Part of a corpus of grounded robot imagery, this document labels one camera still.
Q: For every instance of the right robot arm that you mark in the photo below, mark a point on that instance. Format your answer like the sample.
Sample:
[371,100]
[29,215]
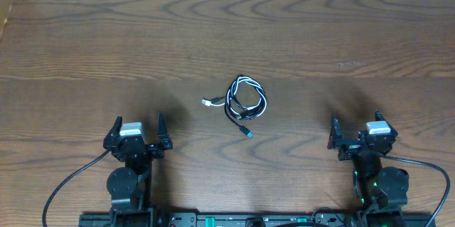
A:
[379,188]

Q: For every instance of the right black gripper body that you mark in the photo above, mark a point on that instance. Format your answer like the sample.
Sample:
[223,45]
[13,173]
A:
[350,148]

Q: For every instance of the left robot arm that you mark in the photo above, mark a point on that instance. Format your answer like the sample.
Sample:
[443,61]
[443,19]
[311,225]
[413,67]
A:
[128,185]

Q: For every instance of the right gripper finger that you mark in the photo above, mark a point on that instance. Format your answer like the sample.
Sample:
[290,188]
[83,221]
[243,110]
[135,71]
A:
[378,116]
[335,136]

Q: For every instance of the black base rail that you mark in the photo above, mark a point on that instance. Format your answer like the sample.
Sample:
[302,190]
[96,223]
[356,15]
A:
[152,218]

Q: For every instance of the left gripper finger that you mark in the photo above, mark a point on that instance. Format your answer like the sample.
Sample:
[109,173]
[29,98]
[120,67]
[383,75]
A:
[162,132]
[114,131]

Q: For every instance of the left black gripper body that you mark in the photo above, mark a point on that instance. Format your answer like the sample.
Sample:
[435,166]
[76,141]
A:
[153,153]

